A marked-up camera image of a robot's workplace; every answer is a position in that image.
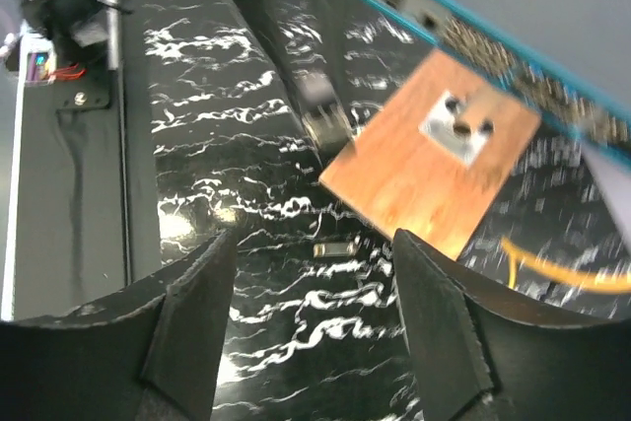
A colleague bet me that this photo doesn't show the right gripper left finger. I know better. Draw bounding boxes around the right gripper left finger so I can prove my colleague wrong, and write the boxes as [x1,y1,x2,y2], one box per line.
[1,231,237,420]

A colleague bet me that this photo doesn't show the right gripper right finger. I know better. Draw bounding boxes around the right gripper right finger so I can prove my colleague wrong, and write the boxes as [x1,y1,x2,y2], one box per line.
[393,230,630,420]

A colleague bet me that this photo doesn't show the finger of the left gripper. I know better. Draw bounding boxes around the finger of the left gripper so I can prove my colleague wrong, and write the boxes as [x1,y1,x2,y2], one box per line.
[313,0,349,106]
[233,0,320,157]

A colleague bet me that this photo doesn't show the silver transceiver module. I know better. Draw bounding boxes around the silver transceiver module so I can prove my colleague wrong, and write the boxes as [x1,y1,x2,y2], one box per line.
[297,72,353,156]

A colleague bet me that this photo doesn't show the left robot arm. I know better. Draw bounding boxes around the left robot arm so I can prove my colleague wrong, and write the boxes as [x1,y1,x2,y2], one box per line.
[20,0,352,162]

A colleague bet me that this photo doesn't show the black marble pattern mat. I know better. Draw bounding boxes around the black marble pattern mat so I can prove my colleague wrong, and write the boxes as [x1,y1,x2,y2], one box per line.
[124,0,630,420]

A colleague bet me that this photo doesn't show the small brass metal part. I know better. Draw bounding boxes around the small brass metal part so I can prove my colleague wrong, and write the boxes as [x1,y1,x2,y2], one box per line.
[313,243,357,257]

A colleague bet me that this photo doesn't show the wooden board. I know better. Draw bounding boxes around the wooden board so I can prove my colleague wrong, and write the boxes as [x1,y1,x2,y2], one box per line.
[319,49,540,259]

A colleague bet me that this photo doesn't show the yellow ethernet cable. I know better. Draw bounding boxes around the yellow ethernet cable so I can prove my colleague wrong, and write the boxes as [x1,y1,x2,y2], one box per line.
[500,237,631,294]

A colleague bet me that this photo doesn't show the grey metal bracket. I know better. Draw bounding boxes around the grey metal bracket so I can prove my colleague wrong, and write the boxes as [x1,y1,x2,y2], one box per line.
[418,90,495,168]

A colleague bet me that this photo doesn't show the teal network switch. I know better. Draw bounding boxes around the teal network switch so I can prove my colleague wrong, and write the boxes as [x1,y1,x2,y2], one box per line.
[367,0,630,163]

